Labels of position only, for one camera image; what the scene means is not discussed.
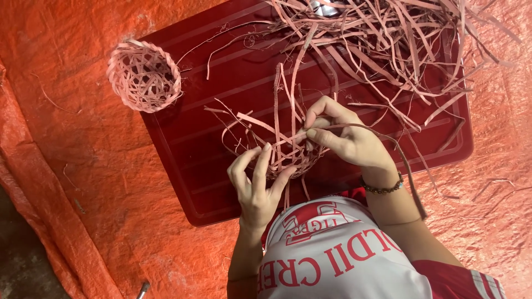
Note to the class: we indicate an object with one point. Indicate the person's right hand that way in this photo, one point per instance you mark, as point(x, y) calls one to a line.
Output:
point(353, 139)

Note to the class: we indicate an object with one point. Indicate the person's left hand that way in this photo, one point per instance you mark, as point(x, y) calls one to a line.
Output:
point(254, 198)

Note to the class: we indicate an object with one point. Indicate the unfinished woven strip basket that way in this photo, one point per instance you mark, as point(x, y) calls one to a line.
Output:
point(274, 141)

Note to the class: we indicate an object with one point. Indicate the dark red plastic tray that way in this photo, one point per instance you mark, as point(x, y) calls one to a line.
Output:
point(291, 124)

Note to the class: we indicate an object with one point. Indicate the heap of pink strips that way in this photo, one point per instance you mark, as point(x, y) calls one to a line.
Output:
point(386, 50)

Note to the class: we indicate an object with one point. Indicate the white and red shirt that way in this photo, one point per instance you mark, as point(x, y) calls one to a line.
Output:
point(345, 253)

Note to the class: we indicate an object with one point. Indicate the shiny metal object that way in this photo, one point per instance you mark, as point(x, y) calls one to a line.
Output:
point(324, 7)

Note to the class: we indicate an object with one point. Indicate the grey metal tool tip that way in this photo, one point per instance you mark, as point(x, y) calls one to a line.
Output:
point(143, 290)

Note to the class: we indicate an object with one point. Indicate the finished small woven basket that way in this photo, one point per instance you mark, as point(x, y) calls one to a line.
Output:
point(144, 76)

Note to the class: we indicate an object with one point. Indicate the orange tarpaulin sheet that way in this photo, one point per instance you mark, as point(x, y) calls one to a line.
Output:
point(83, 166)

